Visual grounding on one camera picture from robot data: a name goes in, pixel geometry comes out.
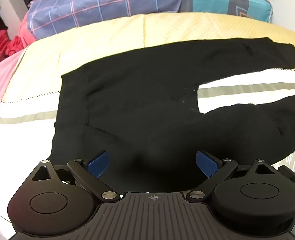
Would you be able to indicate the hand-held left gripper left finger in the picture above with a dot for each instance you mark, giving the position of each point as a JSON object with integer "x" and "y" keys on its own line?
{"x": 98, "y": 163}

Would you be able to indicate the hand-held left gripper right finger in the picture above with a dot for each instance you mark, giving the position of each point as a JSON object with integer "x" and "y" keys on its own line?
{"x": 207, "y": 163}

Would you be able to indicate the black pants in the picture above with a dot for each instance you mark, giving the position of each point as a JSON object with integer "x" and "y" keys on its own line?
{"x": 137, "y": 105}

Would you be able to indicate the yellow white patterned blanket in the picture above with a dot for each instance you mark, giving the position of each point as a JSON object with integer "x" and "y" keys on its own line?
{"x": 100, "y": 42}

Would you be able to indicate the blue plaid pillow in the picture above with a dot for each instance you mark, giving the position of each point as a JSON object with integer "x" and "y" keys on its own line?
{"x": 100, "y": 5}

